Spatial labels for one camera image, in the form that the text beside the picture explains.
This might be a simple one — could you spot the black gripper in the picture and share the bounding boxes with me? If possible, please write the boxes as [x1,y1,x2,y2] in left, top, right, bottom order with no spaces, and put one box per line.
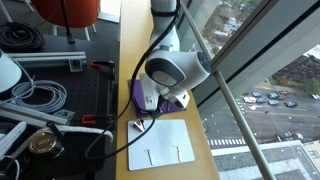
[158,94,186,111]

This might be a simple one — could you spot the purple and white cloth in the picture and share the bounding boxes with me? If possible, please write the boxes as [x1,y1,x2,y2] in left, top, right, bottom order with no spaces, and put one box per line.
[128,78,188,119]

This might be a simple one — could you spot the small binder clip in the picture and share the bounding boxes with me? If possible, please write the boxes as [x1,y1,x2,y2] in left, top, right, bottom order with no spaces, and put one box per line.
[132,119,147,133]

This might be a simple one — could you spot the grey metal handrail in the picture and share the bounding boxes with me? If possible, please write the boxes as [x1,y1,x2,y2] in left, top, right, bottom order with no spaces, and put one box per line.
[179,0,278,180]

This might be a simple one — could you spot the black stand pole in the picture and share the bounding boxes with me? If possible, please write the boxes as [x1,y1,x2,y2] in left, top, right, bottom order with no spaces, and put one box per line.
[59,0,76,45]

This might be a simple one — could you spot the aluminium extrusion profiles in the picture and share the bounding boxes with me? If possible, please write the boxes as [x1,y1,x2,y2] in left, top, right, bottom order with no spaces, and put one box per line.
[6,50,88,73]

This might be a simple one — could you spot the orange chair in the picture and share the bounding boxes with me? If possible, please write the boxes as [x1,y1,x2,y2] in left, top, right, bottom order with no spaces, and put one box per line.
[30,0,101,42]

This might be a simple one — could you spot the black canister gold lid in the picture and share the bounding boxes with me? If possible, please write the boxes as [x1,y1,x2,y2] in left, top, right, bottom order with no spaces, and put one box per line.
[28,130,65,160]

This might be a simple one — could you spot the white flat band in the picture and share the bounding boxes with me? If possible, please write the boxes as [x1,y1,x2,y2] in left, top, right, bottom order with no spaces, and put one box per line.
[0,120,28,161]

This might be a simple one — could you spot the white rounded cover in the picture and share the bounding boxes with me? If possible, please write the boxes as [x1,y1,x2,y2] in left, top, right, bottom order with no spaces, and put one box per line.
[0,49,23,94]

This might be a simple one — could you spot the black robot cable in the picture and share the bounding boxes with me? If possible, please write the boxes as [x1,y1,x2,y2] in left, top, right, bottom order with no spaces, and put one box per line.
[83,0,183,160]

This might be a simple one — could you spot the black clamp orange handle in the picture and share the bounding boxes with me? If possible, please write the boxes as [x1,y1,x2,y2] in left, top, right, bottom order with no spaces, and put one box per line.
[89,59,116,81]
[81,112,118,131]

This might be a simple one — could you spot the white braided strap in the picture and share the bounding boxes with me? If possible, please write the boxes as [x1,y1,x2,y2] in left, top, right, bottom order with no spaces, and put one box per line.
[19,124,115,158]

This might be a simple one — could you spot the grey window frame pillar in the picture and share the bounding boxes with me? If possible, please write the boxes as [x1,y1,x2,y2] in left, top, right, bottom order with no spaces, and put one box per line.
[191,0,320,116]

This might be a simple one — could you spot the grey coiled cable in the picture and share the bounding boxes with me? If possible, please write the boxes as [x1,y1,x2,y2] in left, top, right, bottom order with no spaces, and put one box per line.
[2,79,68,114]

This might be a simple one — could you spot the aluminium extrusion with bracket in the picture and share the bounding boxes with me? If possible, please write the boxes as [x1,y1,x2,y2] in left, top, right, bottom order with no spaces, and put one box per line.
[0,101,76,129]

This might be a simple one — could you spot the black coiled cable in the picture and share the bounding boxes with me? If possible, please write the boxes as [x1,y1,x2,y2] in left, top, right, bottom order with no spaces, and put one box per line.
[0,21,46,53]

